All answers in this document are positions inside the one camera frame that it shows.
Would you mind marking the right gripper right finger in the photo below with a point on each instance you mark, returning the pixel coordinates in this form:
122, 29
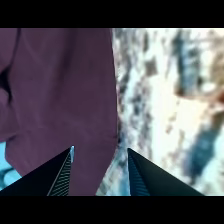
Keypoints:
150, 181

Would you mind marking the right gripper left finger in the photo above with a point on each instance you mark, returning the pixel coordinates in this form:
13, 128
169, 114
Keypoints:
50, 180

